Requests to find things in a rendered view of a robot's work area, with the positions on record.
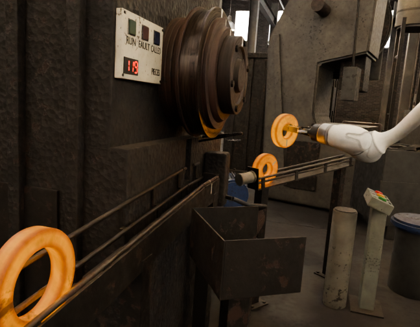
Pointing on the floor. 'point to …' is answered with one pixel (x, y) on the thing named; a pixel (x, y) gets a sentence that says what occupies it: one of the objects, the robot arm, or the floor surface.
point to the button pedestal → (371, 257)
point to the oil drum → (364, 124)
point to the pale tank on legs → (414, 24)
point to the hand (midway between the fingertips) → (285, 126)
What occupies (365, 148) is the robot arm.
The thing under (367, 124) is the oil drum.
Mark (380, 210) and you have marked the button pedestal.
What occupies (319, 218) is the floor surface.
